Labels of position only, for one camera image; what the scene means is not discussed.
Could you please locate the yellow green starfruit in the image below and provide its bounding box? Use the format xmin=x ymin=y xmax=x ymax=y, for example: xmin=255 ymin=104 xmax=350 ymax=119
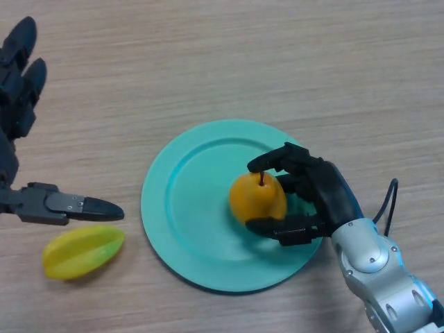
xmin=41 ymin=224 xmax=126 ymax=281

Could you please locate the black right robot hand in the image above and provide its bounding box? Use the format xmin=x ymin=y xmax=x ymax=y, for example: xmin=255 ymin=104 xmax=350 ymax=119
xmin=245 ymin=141 xmax=365 ymax=247

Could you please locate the green round plate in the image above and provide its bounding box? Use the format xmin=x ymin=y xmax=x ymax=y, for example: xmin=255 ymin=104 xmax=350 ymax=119
xmin=140 ymin=119 xmax=325 ymax=295

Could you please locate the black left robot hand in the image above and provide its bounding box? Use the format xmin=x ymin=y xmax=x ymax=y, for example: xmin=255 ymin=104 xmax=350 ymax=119
xmin=0 ymin=16 xmax=125 ymax=226

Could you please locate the yellow orange pear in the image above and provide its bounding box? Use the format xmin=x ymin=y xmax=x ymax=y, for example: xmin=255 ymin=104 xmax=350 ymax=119
xmin=228 ymin=172 xmax=288 ymax=225

